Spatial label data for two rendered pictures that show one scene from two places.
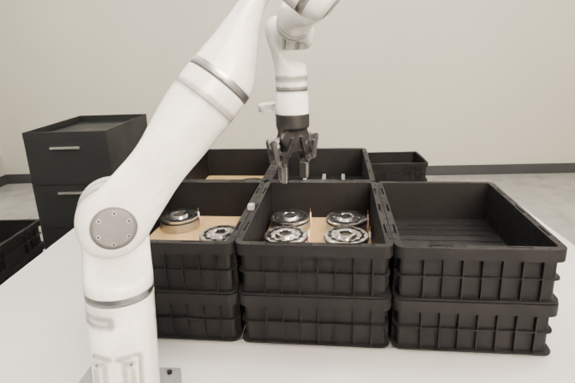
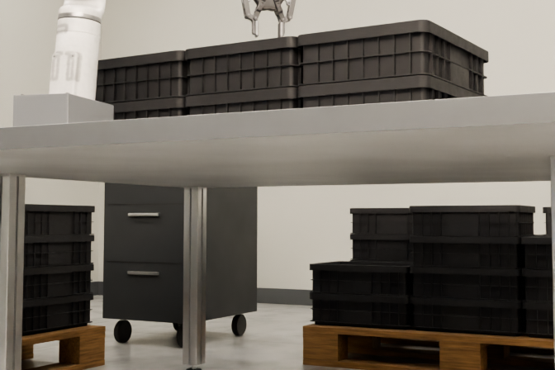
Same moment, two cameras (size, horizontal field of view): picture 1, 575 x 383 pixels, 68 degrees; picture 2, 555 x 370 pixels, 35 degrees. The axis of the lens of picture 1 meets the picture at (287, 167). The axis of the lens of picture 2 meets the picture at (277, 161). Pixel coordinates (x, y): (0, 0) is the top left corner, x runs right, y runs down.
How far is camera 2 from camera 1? 1.54 m
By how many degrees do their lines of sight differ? 31
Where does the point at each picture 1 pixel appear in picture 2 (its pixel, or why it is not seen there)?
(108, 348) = (62, 45)
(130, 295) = (80, 11)
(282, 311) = (214, 109)
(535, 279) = (403, 52)
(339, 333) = not seen: hidden behind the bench
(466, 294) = (353, 76)
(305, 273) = (231, 70)
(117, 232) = not seen: outside the picture
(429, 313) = (325, 99)
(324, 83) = not seen: outside the picture
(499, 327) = not seen: hidden behind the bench
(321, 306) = (241, 99)
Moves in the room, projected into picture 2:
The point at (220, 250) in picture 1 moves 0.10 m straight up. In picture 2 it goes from (173, 55) to (173, 13)
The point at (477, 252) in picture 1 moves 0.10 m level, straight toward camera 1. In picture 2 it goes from (354, 30) to (319, 23)
